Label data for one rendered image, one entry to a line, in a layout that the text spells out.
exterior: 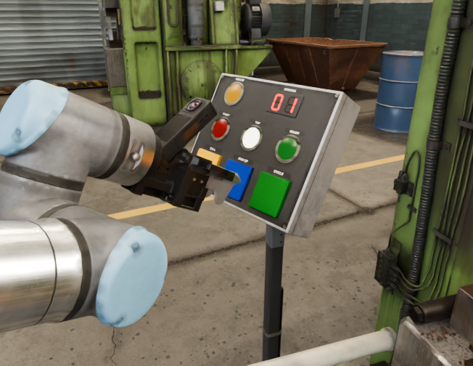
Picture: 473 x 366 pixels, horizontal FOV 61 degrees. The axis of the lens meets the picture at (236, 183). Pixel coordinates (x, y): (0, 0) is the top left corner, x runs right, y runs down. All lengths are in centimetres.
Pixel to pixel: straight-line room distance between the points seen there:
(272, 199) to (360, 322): 137
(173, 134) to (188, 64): 457
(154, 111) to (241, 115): 432
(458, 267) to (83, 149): 68
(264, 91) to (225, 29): 443
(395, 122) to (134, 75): 313
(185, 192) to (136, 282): 24
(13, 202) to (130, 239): 16
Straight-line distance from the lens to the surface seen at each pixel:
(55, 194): 48
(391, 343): 107
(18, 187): 49
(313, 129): 78
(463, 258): 86
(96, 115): 50
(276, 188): 78
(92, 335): 204
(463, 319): 68
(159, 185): 59
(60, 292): 35
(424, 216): 87
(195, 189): 62
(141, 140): 53
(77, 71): 817
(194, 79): 514
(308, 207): 78
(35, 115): 47
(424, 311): 66
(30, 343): 211
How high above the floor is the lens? 134
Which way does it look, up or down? 23 degrees down
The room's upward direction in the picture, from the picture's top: straight up
